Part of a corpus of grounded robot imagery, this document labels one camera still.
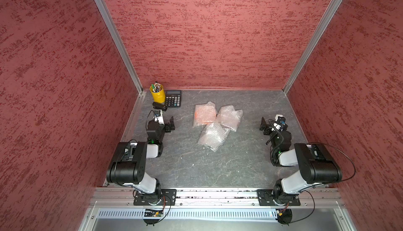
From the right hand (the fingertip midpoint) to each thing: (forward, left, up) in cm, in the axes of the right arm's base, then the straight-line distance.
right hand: (269, 119), depth 90 cm
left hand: (+3, +63, -2) cm, 63 cm away
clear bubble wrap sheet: (-6, +33, -8) cm, 35 cm away
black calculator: (+26, +62, -8) cm, 67 cm away
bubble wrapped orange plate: (+11, +39, -7) cm, 41 cm away
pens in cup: (+24, +70, +7) cm, 74 cm away
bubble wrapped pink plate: (+10, +23, -9) cm, 27 cm away
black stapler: (+19, +71, -9) cm, 74 cm away
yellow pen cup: (+23, +70, -3) cm, 74 cm away
